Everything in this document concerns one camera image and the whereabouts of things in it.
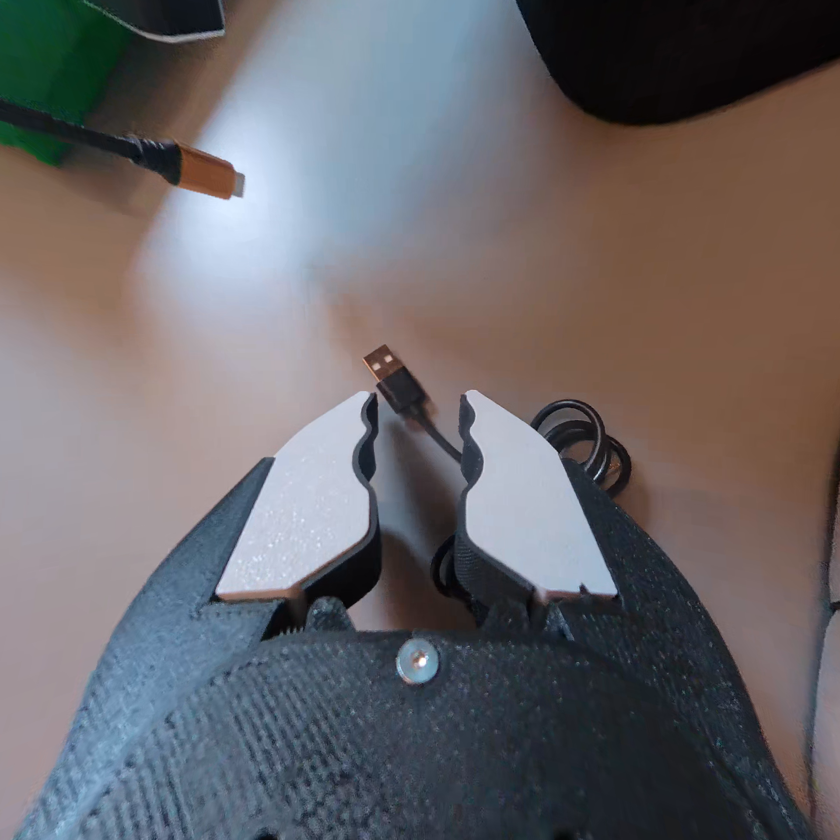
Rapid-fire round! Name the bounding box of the black usb cable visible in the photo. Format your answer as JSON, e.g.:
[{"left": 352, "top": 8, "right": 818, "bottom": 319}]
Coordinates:
[{"left": 363, "top": 343, "right": 633, "bottom": 599}]

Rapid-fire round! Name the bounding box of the orange braided usb cable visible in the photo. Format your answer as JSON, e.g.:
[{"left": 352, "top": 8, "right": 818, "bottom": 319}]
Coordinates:
[{"left": 0, "top": 98, "right": 246, "bottom": 200}]

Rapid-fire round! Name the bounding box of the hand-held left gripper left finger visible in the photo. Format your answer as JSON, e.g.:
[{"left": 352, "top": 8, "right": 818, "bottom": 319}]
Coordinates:
[{"left": 214, "top": 390, "right": 383, "bottom": 641}]

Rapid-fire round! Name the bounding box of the black usb hub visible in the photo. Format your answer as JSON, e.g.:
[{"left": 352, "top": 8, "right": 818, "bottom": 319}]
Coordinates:
[{"left": 88, "top": 0, "right": 226, "bottom": 45}]

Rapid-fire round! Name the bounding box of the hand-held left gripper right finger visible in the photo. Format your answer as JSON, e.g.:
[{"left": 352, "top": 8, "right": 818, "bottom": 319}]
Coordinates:
[{"left": 455, "top": 389, "right": 621, "bottom": 632}]

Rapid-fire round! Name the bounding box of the green box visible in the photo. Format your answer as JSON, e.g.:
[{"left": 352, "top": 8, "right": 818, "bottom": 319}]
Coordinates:
[{"left": 0, "top": 0, "right": 135, "bottom": 166}]

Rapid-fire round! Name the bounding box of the black fabric bag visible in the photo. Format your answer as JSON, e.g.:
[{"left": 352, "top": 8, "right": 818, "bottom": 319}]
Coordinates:
[{"left": 514, "top": 0, "right": 840, "bottom": 127}]

